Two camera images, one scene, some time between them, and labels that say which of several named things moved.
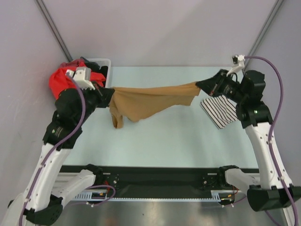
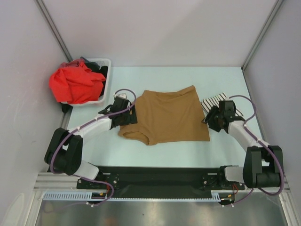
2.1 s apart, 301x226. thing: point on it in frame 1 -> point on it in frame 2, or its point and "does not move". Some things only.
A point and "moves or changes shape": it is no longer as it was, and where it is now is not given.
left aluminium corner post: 54,28 does not move
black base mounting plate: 162,179 does not move
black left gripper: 104,94 -> 131,118
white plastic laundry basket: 103,62 does not move
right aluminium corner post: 256,45 does not move
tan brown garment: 140,103 moves or changes shape
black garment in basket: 94,67 does not move
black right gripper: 216,82 -> 210,114
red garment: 59,82 does not move
